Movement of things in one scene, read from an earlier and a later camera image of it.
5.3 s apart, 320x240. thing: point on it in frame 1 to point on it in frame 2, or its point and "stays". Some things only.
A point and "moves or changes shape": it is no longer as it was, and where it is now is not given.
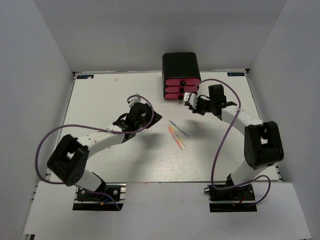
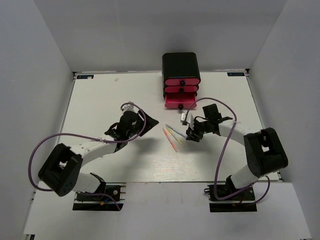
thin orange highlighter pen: x=175 y=137 to x=168 y=136
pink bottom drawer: x=174 y=96 moves or changes shape
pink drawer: x=181 y=89 stays
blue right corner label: x=235 y=74 stays
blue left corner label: x=85 y=76 stays
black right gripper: x=197 y=109 to x=196 y=137
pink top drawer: x=182 y=81 stays
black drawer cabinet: x=180 y=65 stays
